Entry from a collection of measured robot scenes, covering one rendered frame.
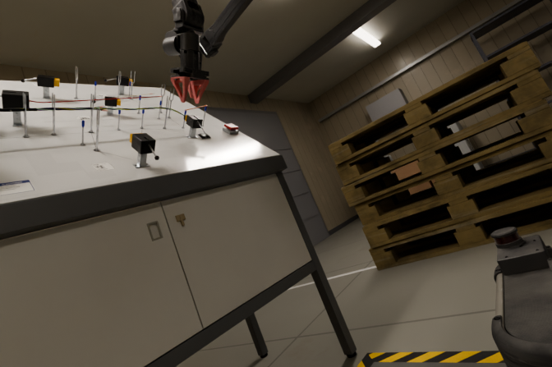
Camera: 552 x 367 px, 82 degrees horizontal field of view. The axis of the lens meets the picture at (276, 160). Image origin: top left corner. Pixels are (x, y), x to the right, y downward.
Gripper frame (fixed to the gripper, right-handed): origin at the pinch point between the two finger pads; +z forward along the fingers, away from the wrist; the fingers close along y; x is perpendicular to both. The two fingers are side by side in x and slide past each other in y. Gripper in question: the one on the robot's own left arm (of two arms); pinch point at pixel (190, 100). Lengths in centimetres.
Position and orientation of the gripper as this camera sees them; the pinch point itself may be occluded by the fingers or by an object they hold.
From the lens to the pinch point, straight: 103.7
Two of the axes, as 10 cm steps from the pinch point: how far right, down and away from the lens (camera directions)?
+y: -5.8, 0.8, -8.1
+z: -0.2, 9.9, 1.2
